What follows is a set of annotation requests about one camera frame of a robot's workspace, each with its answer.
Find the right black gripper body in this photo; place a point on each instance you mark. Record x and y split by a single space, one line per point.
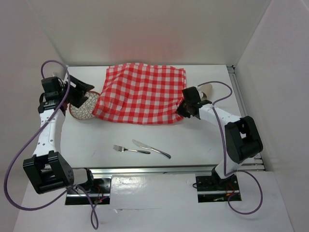
183 108

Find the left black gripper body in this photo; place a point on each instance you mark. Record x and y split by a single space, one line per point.
77 94

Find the brown paper cup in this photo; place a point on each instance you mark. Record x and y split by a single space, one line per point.
205 91

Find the red white checkered cloth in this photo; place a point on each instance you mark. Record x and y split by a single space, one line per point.
138 93

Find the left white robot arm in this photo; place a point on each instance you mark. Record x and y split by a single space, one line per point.
47 169

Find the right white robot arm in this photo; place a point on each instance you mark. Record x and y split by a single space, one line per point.
240 137

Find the patterned plate brown rim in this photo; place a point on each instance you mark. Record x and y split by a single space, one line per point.
84 112

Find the silver table knife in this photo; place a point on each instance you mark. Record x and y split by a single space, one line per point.
142 145

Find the silver fork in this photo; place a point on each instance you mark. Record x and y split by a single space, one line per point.
123 149

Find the aluminium front rail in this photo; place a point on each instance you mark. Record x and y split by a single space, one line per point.
152 170

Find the aluminium rail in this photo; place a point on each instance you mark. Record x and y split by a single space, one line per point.
152 170
243 111

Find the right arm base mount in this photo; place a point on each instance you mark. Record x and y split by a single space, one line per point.
209 192

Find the aluminium right side rail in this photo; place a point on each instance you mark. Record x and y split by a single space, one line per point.
243 111

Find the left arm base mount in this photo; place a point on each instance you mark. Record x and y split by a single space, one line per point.
98 191

